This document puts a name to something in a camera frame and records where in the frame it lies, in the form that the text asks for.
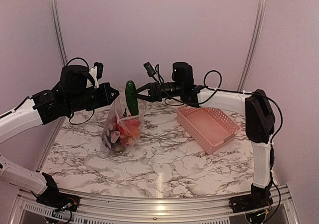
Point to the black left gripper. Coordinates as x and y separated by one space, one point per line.
105 99

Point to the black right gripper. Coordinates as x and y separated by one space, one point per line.
154 91

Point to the green cucumber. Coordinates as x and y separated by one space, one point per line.
131 98

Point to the orange red mango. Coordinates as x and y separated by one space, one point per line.
132 128

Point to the clear pink zip top bag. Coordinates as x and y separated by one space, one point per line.
120 110

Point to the dark purple eggplant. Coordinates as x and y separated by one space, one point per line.
113 142

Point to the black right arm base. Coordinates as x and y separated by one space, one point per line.
258 198

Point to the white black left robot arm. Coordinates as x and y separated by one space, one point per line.
41 109

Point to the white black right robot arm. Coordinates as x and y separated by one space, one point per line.
255 106

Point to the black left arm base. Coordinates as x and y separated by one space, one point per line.
54 198

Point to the pink perforated plastic basket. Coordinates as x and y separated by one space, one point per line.
211 128

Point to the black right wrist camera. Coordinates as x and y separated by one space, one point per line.
182 74

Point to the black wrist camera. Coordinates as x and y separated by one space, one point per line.
182 74
77 78

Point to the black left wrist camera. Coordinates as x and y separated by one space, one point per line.
77 78

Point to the aluminium front rail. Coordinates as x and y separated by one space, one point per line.
102 209

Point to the aluminium frame post left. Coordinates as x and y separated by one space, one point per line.
58 31

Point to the aluminium frame post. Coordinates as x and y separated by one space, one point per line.
253 44
58 31

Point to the aluminium frame post right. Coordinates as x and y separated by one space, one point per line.
253 44

